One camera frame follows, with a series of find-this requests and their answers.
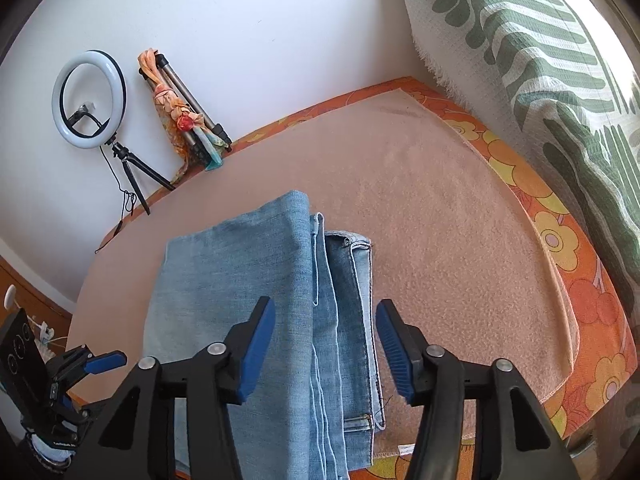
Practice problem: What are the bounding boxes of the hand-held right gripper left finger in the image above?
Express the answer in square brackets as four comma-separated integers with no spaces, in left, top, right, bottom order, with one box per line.
[75,296,277,480]

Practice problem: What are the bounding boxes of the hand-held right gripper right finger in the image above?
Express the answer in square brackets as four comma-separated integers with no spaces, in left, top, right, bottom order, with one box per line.
[375,299,576,480]

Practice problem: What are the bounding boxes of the light blue denim pants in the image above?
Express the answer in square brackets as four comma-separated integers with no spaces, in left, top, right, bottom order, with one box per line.
[142,190,388,480]

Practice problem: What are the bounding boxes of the wooden furniture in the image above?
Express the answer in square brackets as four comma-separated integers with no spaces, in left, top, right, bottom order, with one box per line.
[0,255,76,321]

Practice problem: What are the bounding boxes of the peach fleece blanket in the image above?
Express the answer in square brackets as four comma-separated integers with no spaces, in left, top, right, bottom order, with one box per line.
[67,87,581,461]

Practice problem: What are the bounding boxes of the orange floral bed sheet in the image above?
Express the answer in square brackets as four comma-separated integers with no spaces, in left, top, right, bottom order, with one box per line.
[95,76,633,480]

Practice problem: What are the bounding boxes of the small black tripod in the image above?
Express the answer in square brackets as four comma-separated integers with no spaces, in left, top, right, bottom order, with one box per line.
[100,142,177,216]

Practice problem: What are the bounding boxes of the colourful orange scarf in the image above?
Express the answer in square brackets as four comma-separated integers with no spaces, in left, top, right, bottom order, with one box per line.
[139,49,226,183]

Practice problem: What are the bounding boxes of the folded metal tripod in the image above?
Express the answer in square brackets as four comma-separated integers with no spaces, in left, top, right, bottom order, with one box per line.
[137,50,233,161]

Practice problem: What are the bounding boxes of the green white patterned blanket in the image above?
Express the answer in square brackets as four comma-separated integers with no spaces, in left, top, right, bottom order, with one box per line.
[395,0,640,311]

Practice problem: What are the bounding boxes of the black ring light cable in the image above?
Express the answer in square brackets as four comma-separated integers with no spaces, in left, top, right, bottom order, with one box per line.
[95,145,138,256]

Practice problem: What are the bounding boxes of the white ring light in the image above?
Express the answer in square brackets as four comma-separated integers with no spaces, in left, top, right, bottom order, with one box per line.
[51,50,127,148]

